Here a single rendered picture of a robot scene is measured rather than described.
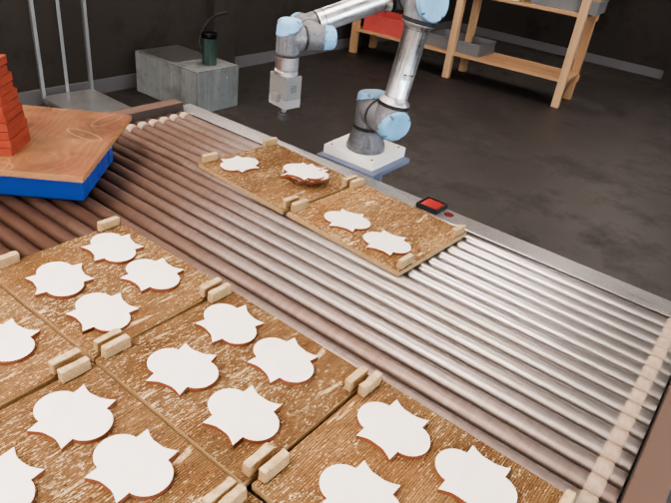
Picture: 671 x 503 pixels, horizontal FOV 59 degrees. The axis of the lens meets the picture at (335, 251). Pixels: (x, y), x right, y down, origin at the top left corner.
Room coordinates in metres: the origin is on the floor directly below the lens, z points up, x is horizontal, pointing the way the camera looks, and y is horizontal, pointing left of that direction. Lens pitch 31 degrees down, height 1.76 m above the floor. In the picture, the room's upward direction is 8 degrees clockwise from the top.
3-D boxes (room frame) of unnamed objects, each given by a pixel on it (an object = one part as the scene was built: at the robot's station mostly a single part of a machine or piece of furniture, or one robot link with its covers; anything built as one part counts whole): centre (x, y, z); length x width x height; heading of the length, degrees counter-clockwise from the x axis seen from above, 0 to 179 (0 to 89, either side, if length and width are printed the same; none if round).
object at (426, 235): (1.57, -0.11, 0.93); 0.41 x 0.35 x 0.02; 53
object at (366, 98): (2.23, -0.07, 1.07); 0.13 x 0.12 x 0.14; 29
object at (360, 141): (2.24, -0.06, 0.96); 0.15 x 0.15 x 0.10
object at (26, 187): (1.62, 0.89, 0.97); 0.31 x 0.31 x 0.10; 6
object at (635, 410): (1.46, 0.12, 0.90); 1.95 x 0.05 x 0.05; 56
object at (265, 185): (1.83, 0.22, 0.93); 0.41 x 0.35 x 0.02; 51
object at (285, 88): (1.91, 0.24, 1.20); 0.10 x 0.09 x 0.16; 137
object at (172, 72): (5.33, 1.48, 0.37); 0.80 x 0.62 x 0.74; 57
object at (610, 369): (1.55, 0.07, 0.90); 1.95 x 0.05 x 0.05; 56
